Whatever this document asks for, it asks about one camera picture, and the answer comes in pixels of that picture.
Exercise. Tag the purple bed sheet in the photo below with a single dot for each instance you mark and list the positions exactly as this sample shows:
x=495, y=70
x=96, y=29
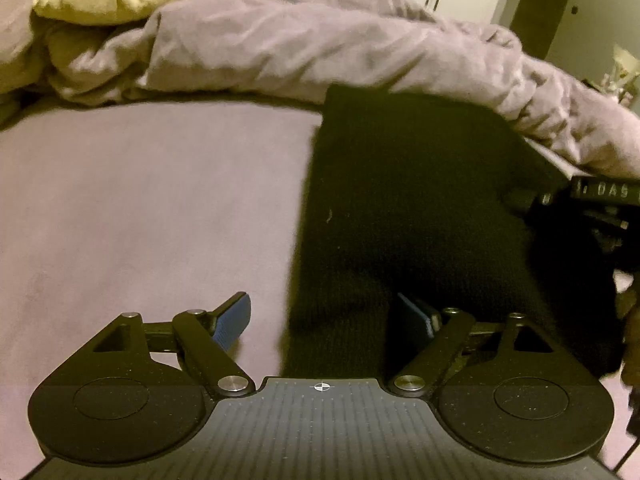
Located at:
x=125, y=210

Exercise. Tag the purple duvet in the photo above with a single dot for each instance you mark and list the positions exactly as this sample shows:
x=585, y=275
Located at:
x=300, y=40

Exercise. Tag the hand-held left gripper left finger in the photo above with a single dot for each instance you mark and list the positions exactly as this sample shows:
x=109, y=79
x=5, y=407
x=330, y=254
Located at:
x=233, y=321

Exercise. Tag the dark wooden post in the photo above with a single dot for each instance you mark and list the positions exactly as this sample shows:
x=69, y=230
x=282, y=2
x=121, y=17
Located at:
x=542, y=5

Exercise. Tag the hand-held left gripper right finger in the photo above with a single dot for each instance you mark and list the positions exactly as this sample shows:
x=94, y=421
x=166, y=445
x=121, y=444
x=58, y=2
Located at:
x=413, y=318

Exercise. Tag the pale patterned object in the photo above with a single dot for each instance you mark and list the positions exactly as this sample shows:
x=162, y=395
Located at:
x=622, y=67

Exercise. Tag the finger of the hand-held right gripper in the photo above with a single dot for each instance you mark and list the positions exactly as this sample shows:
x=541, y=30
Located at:
x=525, y=200

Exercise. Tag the black knit garment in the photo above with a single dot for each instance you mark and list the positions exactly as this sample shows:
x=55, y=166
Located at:
x=410, y=200

